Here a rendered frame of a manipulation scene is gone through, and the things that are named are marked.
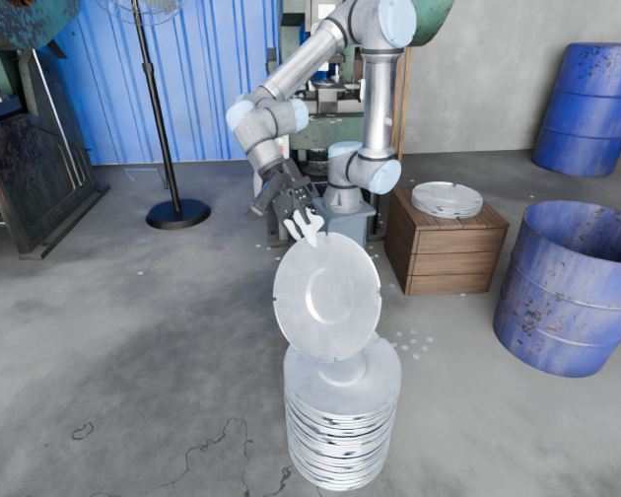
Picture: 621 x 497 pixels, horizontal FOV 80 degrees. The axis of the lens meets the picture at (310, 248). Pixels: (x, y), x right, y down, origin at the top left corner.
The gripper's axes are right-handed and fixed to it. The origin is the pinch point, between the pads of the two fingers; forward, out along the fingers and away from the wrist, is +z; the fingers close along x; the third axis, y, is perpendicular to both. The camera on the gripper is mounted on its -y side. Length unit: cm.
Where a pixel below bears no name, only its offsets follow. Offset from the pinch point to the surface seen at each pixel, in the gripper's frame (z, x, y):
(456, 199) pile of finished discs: 12, 20, 96
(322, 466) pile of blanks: 48, 24, -13
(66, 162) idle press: -125, 170, 5
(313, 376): 27.3, 15.3, -7.3
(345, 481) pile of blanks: 55, 24, -10
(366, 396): 36.1, 6.4, -3.3
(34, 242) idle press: -79, 158, -31
